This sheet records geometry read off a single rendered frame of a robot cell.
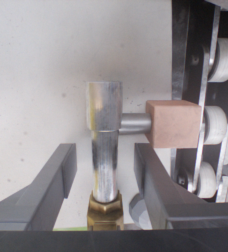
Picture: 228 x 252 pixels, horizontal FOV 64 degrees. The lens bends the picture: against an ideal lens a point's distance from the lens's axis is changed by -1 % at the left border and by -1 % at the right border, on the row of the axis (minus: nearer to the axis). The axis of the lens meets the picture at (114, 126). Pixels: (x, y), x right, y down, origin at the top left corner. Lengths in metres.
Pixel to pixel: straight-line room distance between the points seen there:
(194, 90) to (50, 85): 0.13
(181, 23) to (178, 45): 0.02
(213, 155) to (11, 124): 0.20
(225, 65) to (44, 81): 0.15
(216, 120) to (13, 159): 0.19
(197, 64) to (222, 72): 0.02
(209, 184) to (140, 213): 0.08
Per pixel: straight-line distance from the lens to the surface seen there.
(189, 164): 0.22
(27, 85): 0.17
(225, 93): 0.21
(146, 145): 0.15
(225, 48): 0.19
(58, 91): 0.16
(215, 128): 0.19
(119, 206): 0.17
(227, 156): 0.26
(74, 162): 0.16
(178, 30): 0.20
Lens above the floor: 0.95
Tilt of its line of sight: 75 degrees down
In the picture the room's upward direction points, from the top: 175 degrees clockwise
